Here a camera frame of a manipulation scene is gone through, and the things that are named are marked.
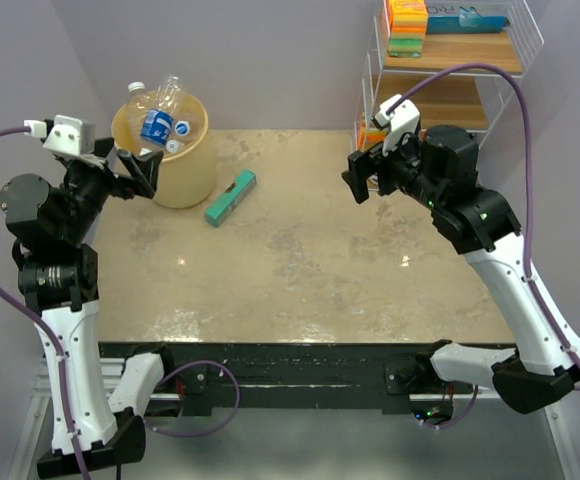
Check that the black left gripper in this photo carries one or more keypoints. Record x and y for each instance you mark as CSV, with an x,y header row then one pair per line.
x,y
143,170

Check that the stacked colourful sponges top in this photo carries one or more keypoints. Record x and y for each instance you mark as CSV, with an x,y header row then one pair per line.
x,y
407,26

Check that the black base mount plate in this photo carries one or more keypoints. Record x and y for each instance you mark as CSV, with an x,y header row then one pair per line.
x,y
316,376

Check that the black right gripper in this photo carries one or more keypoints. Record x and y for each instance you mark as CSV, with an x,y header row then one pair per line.
x,y
362,166

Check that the blue box on shelf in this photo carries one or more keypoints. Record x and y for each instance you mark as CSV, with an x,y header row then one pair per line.
x,y
466,18

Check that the slim clear bottle white cap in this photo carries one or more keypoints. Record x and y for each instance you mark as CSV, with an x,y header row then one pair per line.
x,y
188,128

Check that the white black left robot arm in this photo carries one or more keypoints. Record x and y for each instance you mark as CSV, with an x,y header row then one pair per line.
x,y
58,280

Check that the teal rectangular box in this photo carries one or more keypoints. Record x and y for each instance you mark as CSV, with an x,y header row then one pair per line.
x,y
224,205

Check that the blue label clear bottle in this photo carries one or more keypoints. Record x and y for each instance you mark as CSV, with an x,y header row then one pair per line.
x,y
162,111

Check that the yellow plastic bin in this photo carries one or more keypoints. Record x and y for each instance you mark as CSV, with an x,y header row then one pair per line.
x,y
186,177

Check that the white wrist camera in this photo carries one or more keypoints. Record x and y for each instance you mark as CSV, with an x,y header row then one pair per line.
x,y
404,119
67,137

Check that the sponge pack bottom shelf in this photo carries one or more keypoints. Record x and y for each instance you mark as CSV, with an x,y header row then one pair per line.
x,y
366,137

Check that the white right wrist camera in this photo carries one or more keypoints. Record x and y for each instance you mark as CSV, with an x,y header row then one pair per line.
x,y
404,119

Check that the large clear square bottle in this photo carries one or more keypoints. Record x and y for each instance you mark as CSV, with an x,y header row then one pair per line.
x,y
136,108

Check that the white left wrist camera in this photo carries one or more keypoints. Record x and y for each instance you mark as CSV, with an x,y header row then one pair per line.
x,y
67,137

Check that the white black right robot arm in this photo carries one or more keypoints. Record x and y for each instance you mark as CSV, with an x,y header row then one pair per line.
x,y
440,172

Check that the crushed clear bottle white cap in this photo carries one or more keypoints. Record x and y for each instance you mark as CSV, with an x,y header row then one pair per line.
x,y
172,146

